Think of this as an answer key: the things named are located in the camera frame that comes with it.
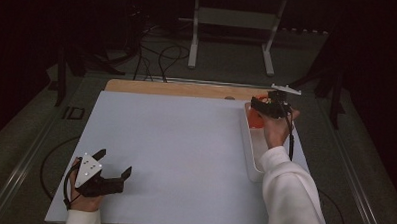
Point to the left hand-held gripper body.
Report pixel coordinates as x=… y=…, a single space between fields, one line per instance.
x=87 y=169

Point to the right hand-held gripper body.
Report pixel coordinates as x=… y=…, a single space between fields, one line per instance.
x=277 y=108

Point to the orange phone case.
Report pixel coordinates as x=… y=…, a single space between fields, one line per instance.
x=255 y=120

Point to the white plastic bin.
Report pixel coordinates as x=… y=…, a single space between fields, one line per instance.
x=255 y=147

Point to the person's right hand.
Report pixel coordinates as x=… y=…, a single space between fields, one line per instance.
x=277 y=131

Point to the person's left hand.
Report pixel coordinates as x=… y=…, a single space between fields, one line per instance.
x=83 y=203

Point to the white board sheet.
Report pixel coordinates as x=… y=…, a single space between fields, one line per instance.
x=171 y=151

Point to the black tripod stand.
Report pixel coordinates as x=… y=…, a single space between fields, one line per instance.
x=335 y=96
x=61 y=77

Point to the white metal stand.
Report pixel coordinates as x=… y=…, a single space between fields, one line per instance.
x=236 y=18

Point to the metal floor rail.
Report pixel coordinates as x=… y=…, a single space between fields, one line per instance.
x=204 y=81

